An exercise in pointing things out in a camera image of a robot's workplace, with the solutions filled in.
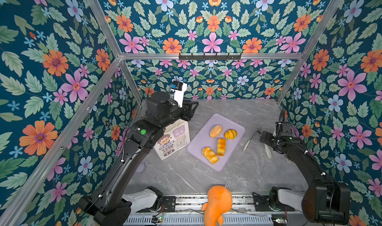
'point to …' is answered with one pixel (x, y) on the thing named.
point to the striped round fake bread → (231, 134)
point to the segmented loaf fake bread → (221, 147)
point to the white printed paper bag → (175, 136)
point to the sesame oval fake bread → (215, 131)
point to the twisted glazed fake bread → (210, 155)
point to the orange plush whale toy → (220, 201)
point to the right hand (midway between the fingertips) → (267, 139)
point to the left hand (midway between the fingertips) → (196, 98)
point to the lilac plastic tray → (204, 139)
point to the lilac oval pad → (141, 168)
